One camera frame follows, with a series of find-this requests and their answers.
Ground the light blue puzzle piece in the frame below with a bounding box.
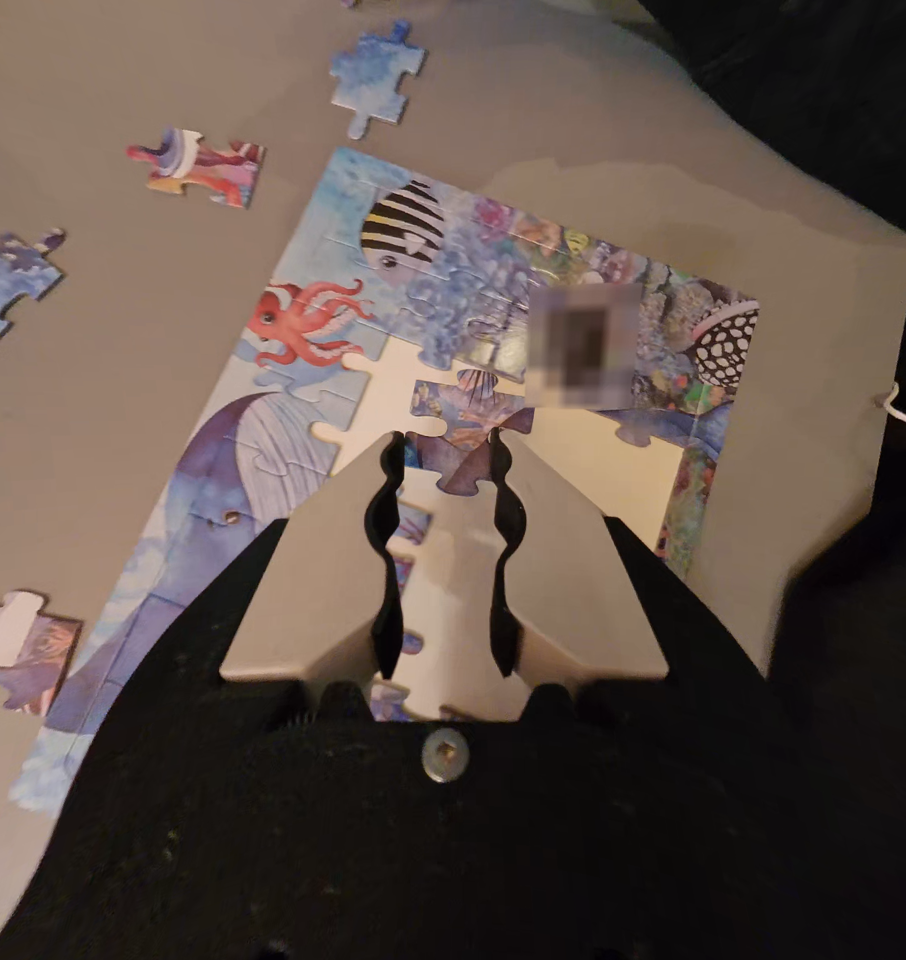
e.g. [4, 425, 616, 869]
[329, 18, 429, 141]

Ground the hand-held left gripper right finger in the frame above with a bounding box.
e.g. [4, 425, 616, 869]
[489, 431, 670, 702]

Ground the row of loose jigsaw pieces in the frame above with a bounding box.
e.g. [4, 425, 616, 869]
[0, 228, 84, 714]

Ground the person's torso in black clothing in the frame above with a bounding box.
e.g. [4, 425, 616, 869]
[640, 0, 906, 960]

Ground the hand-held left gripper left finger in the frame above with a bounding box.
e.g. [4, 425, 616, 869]
[220, 431, 406, 702]

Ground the red coral puzzle piece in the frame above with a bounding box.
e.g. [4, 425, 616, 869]
[126, 127, 266, 210]

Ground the sea animal jigsaw puzzle board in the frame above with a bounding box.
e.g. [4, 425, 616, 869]
[9, 146, 761, 815]

